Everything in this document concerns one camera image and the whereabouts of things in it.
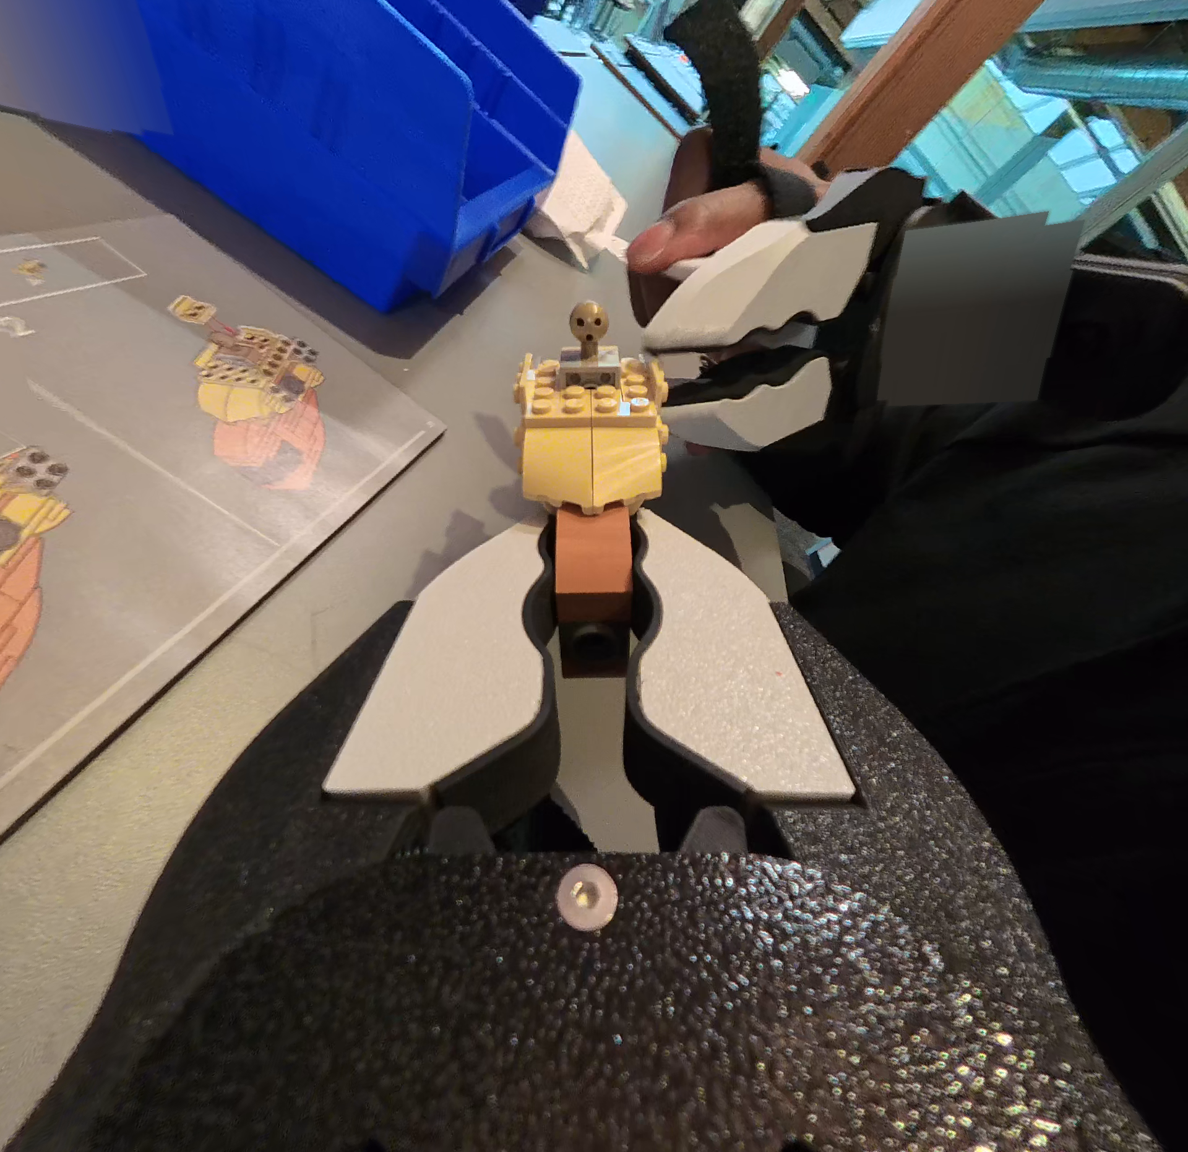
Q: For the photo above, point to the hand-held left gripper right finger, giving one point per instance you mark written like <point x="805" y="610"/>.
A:
<point x="733" y="687"/>

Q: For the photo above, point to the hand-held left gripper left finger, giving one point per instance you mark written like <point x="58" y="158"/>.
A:
<point x="465" y="669"/>

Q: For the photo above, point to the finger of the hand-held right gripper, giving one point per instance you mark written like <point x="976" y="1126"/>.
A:
<point x="769" y="401"/>
<point x="769" y="270"/>

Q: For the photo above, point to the tan and orange brick model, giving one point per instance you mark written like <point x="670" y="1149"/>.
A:
<point x="595" y="456"/>

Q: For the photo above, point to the person's right forearm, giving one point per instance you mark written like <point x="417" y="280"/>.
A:
<point x="928" y="485"/>

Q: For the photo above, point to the grey desk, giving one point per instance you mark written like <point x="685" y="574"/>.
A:
<point x="446" y="373"/>

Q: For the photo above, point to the person's right hand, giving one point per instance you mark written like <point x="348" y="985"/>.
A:
<point x="696" y="228"/>

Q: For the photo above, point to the wooden beam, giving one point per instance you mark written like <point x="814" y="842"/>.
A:
<point x="928" y="57"/>

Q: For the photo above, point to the white patterned paper bag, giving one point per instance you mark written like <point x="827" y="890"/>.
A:
<point x="579" y="206"/>

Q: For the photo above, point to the blue storage bin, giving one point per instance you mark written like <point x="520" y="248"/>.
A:
<point x="306" y="131"/>
<point x="520" y="104"/>

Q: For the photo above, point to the person's black jacket torso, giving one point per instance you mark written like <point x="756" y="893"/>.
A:
<point x="1067" y="800"/>

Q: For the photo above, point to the grey instruction booklet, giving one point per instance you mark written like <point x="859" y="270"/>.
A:
<point x="138" y="522"/>

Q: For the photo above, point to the metal air duct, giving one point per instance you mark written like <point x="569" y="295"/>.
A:
<point x="1096" y="71"/>

